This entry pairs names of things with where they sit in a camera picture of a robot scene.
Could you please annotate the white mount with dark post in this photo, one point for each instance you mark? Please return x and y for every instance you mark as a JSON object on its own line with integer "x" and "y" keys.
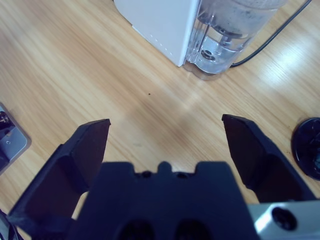
{"x": 13, "y": 142}

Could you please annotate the clear water tank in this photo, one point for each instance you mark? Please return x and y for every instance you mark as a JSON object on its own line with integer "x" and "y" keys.
{"x": 225, "y": 50}

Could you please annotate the black capsule holder stand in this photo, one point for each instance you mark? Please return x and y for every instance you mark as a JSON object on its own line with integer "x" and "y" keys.
{"x": 306, "y": 147}

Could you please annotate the white coffee machine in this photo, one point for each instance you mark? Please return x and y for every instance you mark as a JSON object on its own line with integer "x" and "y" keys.
{"x": 160, "y": 22}

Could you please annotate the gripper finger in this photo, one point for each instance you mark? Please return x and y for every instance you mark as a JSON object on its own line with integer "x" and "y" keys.
{"x": 260, "y": 160}
{"x": 57, "y": 175}

